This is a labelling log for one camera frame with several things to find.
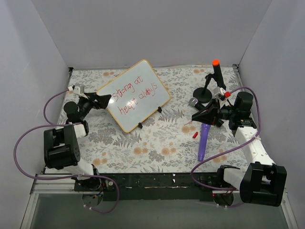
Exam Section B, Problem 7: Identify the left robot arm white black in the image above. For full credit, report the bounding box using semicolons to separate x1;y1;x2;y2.
44;93;112;191

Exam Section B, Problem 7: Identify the black microphone silver head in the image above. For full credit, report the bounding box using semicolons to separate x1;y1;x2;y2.
189;97;206;111

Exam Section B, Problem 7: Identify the purple toy microphone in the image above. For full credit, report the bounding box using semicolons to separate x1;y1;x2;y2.
197;123;210;162

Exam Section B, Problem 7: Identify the aluminium frame rail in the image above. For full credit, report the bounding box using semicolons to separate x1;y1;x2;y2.
31;178;75;194

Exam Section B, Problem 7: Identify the yellow framed whiteboard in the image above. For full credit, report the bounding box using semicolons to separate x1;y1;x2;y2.
96;60;171;133

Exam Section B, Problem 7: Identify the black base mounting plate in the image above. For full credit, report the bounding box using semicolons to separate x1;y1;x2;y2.
73;173;246;202

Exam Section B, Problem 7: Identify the floral table mat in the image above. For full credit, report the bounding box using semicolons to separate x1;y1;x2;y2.
78;66;247;173

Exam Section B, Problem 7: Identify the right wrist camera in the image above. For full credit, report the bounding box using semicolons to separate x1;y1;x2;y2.
212;86;231;101

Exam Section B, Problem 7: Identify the black microphone stand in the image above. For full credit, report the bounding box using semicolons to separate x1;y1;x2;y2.
193;73;214;104

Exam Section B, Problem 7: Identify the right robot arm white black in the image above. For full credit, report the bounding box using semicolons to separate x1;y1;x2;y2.
192;91;287;207

